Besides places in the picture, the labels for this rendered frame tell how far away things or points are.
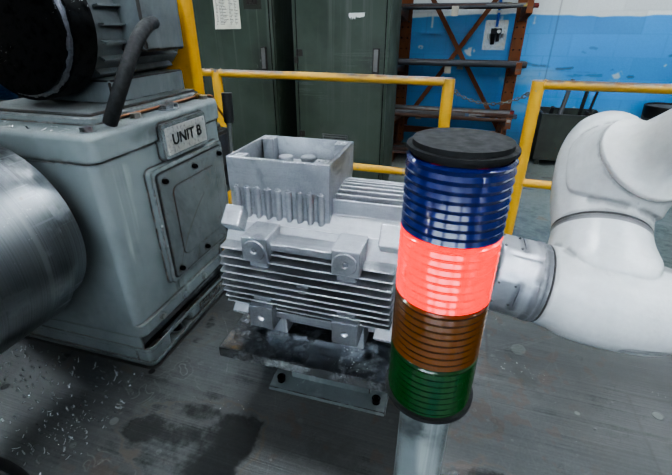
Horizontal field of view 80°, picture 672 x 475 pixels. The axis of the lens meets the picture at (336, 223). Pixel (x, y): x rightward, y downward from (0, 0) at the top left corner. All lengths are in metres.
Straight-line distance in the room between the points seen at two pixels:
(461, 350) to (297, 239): 0.23
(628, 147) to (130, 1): 0.63
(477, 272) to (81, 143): 0.46
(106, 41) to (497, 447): 0.73
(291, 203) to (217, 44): 3.06
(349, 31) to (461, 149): 2.84
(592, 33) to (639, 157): 4.46
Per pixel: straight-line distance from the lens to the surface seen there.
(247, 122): 3.44
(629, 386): 0.76
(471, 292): 0.24
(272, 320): 0.48
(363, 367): 0.49
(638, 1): 5.04
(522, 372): 0.71
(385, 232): 0.41
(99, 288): 0.66
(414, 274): 0.24
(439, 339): 0.26
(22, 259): 0.53
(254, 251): 0.43
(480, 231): 0.22
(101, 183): 0.57
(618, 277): 0.49
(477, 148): 0.22
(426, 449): 0.36
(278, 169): 0.43
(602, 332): 0.49
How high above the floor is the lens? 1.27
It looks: 26 degrees down
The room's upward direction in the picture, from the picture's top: straight up
